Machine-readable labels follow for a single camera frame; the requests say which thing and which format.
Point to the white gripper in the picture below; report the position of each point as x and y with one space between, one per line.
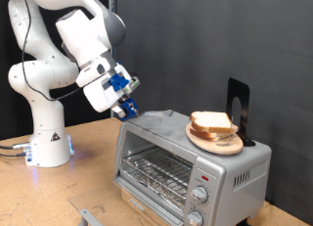
101 95

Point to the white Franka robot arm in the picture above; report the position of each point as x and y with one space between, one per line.
42 128

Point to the silver oven knob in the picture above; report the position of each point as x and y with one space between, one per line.
195 218
199 194

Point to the silver toaster oven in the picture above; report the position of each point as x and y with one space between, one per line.
247 160

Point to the dark grey partition panel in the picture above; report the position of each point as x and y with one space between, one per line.
195 40

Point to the foil lined crumb tray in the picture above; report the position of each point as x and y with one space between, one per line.
163 195

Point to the vertical metal pole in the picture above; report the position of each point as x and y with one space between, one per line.
112 1

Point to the round wooden board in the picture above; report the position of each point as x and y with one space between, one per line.
221 147

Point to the thin metal pin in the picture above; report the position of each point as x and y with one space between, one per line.
231 131

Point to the black metal bookend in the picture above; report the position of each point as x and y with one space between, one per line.
234 89

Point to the black curtain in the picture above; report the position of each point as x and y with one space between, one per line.
6 121

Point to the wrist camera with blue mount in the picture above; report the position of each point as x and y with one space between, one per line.
118 82

